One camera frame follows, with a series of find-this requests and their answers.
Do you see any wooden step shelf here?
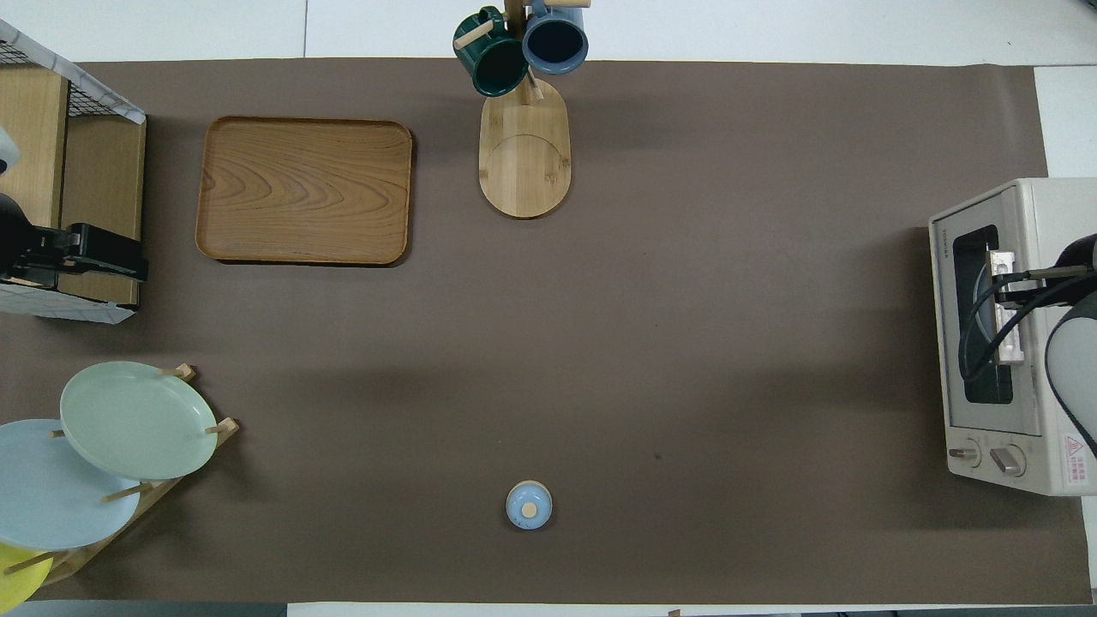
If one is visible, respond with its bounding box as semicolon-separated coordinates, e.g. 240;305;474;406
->
0;64;147;308

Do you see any glass oven door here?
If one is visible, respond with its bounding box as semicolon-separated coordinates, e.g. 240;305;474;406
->
931;187;1045;436

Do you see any yellow plate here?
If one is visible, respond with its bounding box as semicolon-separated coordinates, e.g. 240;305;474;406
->
0;542;54;616

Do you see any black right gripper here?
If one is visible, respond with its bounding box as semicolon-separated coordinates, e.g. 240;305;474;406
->
992;267;1097;309

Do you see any black wire basket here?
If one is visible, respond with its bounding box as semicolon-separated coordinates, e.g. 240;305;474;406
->
0;19;148;325

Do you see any blue mug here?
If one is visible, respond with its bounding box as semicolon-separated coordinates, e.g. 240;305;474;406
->
521;0;590;75

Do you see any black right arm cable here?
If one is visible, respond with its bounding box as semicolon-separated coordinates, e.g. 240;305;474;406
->
958;266;1097;383

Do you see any wooden mug tree stand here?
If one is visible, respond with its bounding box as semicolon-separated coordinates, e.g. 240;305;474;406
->
454;0;592;220

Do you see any large light blue plate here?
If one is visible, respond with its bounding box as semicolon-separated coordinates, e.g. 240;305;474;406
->
0;418;142;552

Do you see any brown table mat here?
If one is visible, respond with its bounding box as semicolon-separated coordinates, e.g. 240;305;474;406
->
0;58;1097;605

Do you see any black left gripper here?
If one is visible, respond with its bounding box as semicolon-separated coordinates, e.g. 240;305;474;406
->
0;225;149;282

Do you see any wooden plate rack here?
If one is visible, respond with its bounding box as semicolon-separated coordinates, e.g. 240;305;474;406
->
26;364;240;588

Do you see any cream toaster oven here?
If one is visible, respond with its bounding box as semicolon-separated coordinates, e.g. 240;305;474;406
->
928;177;1097;498

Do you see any wooden serving tray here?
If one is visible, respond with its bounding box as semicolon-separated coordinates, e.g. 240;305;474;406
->
195;117;414;267

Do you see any pale green plate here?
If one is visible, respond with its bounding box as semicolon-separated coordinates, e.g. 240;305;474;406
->
59;361;219;482

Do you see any dark green mug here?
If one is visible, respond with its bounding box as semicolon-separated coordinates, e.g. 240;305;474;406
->
453;7;530;98

